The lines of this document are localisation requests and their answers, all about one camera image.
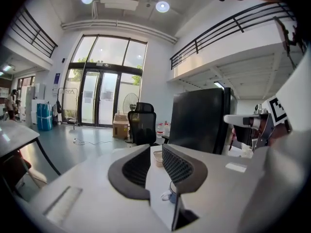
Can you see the standing floor fan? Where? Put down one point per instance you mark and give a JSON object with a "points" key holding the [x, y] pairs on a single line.
{"points": [[130, 101]]}

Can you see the blue wrapped bundle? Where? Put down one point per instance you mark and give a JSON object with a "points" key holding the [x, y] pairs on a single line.
{"points": [[44, 116]]}

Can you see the black computer monitor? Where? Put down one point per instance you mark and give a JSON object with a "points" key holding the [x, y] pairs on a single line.
{"points": [[196, 120]]}

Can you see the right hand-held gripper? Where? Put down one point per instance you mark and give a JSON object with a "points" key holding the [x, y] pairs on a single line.
{"points": [[281, 110]]}

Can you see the brown cardboard box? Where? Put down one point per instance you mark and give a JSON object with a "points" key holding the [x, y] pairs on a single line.
{"points": [[120, 127]]}

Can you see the black framed glass door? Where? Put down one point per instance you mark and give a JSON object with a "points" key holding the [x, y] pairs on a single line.
{"points": [[102, 98]]}

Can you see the long fluorescent light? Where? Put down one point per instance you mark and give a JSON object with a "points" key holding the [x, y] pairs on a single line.
{"points": [[219, 84]]}

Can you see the blue cup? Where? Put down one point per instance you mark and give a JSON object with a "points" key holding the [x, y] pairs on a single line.
{"points": [[173, 194]]}

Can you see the black mesh office chair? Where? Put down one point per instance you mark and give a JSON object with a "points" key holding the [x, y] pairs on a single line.
{"points": [[143, 126]]}

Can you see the black mezzanine railing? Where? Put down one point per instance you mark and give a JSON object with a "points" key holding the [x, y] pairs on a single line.
{"points": [[218, 29], [34, 33]]}

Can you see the white cabinet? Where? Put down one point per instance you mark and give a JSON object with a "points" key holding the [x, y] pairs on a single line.
{"points": [[36, 98]]}

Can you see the beige shallow container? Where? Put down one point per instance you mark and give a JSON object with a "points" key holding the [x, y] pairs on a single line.
{"points": [[158, 158]]}

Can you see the white desk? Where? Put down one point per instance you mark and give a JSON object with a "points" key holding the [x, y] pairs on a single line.
{"points": [[14, 135]]}

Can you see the blue wall poster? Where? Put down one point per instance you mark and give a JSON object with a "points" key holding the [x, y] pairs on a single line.
{"points": [[56, 79]]}

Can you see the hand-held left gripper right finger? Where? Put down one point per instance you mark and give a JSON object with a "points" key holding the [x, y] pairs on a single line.
{"points": [[179, 166]]}

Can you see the cluster of clear water bottles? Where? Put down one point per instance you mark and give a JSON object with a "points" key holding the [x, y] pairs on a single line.
{"points": [[164, 128]]}

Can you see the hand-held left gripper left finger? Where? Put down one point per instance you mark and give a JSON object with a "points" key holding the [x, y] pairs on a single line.
{"points": [[136, 169]]}

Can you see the black clothes rack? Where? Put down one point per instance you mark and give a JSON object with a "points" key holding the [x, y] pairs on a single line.
{"points": [[69, 105]]}

